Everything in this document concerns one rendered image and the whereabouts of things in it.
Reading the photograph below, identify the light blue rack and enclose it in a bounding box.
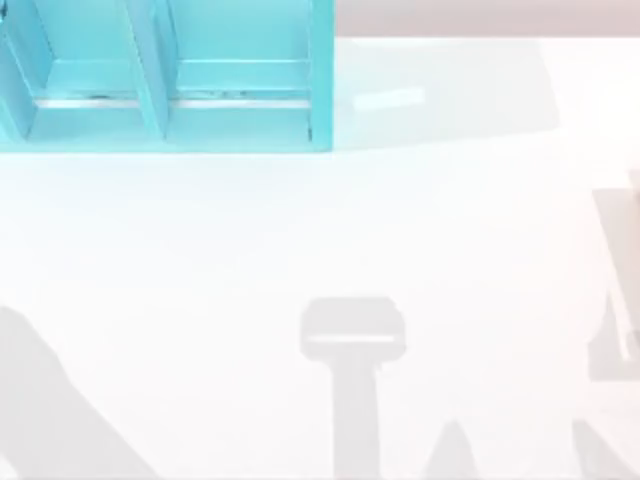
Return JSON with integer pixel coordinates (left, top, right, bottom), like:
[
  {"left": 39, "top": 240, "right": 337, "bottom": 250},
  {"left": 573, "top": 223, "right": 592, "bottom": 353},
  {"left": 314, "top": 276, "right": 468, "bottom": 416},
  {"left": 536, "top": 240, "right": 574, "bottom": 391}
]
[{"left": 0, "top": 0, "right": 335, "bottom": 154}]

